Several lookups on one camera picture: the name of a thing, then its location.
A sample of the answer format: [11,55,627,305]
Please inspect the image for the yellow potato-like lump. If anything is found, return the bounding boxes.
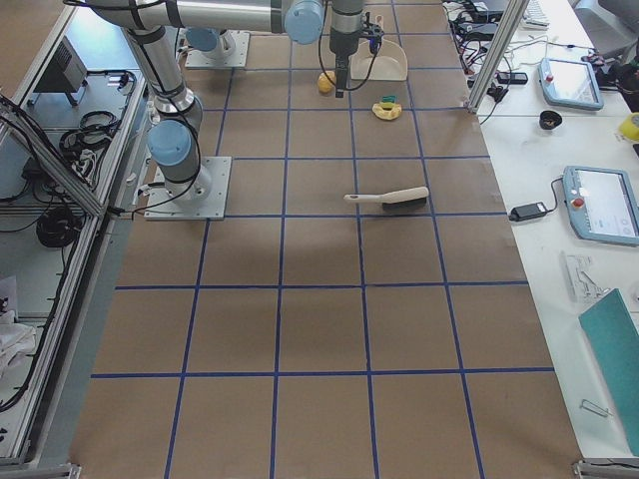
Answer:
[317,71,335,95]

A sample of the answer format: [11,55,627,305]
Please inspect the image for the teach pendant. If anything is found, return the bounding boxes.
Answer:
[562,166,638,246]
[538,58,604,111]

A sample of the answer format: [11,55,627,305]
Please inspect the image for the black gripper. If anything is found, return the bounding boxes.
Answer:
[360,13,383,54]
[334,53,348,98]

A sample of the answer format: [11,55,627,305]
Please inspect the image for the teal board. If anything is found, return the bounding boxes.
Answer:
[579,288,638,456]

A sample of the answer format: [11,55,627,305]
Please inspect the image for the lower teach pendant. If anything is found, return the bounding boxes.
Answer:
[562,166,638,246]

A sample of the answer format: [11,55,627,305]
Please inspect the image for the upper teach pendant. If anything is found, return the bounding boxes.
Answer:
[538,58,604,111]

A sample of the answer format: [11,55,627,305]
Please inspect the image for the grey control box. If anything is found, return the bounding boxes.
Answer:
[34,36,88,107]

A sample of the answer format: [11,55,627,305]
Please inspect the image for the black power adapter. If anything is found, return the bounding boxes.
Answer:
[508,202,549,223]

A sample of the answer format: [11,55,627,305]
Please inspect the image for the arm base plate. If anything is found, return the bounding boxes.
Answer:
[186,28,251,70]
[144,157,232,221]

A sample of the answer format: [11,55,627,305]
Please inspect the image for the beige dustpan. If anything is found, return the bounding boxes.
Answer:
[349,15,407,81]

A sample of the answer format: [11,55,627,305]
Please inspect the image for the metal allen key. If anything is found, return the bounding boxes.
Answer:
[579,399,613,418]

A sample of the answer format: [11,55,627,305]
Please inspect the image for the yellow croissant-shaped piece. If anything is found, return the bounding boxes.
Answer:
[371,102,402,121]

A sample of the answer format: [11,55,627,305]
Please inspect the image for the crumpled white cloth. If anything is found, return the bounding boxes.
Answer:
[0,276,37,380]

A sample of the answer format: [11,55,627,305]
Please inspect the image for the yellow tape roll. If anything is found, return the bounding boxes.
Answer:
[618,112,639,143]

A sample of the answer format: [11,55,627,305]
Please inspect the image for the beige hand brush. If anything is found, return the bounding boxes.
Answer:
[343,186,429,211]

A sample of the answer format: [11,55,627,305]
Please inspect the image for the aluminium frame post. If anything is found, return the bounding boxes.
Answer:
[465,0,528,114]

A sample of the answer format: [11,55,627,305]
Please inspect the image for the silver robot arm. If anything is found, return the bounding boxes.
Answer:
[186,9,383,57]
[66,1,364,147]

